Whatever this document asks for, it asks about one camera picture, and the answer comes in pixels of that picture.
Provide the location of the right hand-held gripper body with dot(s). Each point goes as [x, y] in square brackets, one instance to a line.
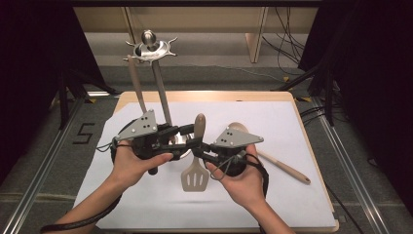
[233, 139]

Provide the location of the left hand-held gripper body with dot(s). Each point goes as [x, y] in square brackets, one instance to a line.
[142, 128]

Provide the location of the beige slotted spatula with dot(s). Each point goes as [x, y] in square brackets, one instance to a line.
[195, 180]

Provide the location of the steel utensil rack stand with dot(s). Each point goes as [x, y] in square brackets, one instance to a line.
[160, 91]

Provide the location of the beige skimmer spoon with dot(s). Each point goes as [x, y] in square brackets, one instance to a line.
[285, 169]

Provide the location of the person's left hand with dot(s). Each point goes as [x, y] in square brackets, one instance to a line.
[136, 169]

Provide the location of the person's right hand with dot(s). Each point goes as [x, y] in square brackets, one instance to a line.
[242, 187]

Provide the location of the white paper sheet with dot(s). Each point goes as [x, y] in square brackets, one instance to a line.
[292, 208]

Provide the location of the light wooden table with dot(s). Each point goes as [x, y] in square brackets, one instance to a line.
[256, 42]

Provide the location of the dark curtain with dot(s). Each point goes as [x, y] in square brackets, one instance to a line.
[29, 81]
[380, 97]

